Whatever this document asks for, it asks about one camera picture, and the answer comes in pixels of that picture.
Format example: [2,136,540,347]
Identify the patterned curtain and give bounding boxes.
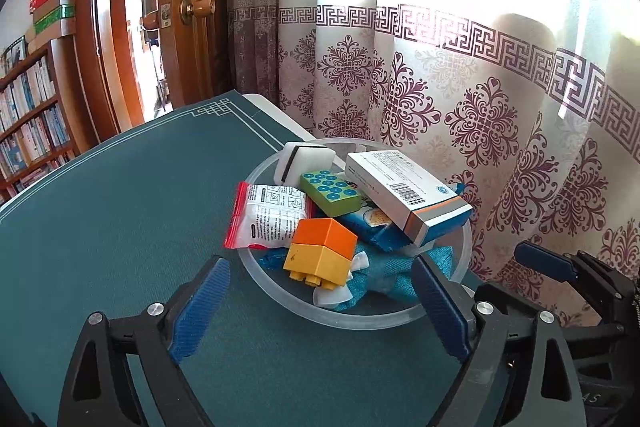
[227,0,640,328]

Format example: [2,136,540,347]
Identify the wooden bookshelf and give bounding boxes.
[0,34,96,202]

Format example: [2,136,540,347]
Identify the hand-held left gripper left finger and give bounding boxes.
[56,255,232,427]

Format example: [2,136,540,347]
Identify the blue towel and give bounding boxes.
[260,244,453,313]

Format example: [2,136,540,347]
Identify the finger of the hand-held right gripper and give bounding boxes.
[515,242,638,323]
[557,322,628,340]

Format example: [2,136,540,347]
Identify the blue snack packet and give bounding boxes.
[340,202,416,253]

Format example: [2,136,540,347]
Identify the clear plastic bowl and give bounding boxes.
[235,137,473,330]

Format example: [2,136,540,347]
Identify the white square case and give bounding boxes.
[276,142,336,185]

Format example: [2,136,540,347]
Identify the orange yellow toy brick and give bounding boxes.
[283,217,358,293]

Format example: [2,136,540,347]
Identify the white medicine box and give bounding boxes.
[345,150,473,245]

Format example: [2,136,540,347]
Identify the green dotted block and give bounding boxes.
[300,169,362,218]

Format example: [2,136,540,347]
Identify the wooden door knob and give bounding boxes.
[140,4,173,30]
[180,0,216,25]

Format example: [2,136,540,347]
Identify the wooden door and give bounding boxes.
[160,0,236,110]

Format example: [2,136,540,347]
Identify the rows of books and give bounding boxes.
[0,54,71,188]

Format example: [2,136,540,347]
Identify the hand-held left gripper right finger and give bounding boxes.
[410,257,588,427]

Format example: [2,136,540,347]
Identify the red white packet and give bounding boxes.
[223,182,313,250]

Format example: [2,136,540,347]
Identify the film strip photo frame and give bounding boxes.
[0,37,26,64]

